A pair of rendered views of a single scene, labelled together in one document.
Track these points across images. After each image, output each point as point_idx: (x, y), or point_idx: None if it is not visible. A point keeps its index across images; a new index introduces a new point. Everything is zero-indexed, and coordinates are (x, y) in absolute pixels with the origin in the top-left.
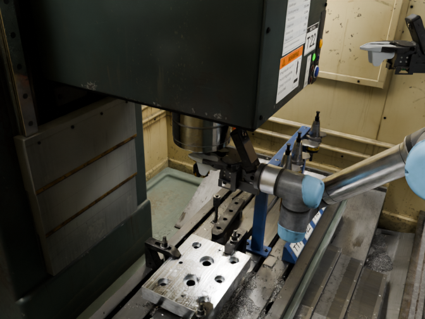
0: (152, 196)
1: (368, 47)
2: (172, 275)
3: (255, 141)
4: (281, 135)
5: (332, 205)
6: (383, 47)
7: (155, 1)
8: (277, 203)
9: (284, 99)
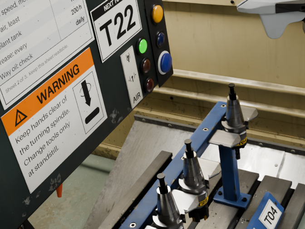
0: (49, 201)
1: (250, 7)
2: None
3: (177, 107)
4: (211, 97)
5: (290, 216)
6: (278, 5)
7: None
8: (201, 223)
9: (66, 164)
